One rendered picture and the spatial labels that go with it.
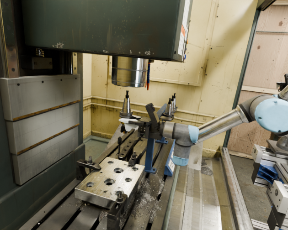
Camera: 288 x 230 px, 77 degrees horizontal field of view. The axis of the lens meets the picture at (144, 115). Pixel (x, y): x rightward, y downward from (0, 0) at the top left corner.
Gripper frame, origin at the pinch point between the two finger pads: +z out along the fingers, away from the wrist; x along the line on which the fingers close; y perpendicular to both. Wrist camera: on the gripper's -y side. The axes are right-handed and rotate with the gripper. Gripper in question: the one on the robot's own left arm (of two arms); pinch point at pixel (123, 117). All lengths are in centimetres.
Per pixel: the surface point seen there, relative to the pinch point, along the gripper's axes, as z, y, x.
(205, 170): -53, 60, 72
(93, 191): 3.0, 27.5, -21.6
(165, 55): -18.5, -29.6, -12.8
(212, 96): -49, -2, 100
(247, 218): -69, 46, 10
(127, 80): -3.3, -18.8, -7.7
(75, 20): 17.7, -39.2, -12.1
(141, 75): -7.9, -21.2, -4.2
